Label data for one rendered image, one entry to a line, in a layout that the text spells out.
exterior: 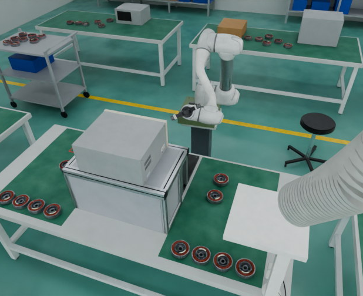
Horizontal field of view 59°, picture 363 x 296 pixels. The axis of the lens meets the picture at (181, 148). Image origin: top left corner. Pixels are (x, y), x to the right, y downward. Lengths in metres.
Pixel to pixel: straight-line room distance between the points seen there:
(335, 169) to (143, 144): 1.14
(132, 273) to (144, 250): 0.82
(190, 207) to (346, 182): 1.43
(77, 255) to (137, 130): 1.47
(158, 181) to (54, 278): 1.45
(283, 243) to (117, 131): 1.10
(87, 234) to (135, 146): 0.69
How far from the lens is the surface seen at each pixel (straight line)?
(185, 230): 2.09
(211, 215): 2.17
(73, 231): 2.21
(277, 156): 3.85
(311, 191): 1.02
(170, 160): 2.00
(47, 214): 2.32
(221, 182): 2.32
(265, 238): 1.54
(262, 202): 1.67
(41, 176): 2.66
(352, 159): 0.90
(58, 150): 2.86
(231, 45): 2.37
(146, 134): 1.89
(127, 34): 5.05
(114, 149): 1.81
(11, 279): 3.12
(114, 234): 2.13
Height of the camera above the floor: 2.44
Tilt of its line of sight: 40 degrees down
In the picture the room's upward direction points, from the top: 1 degrees counter-clockwise
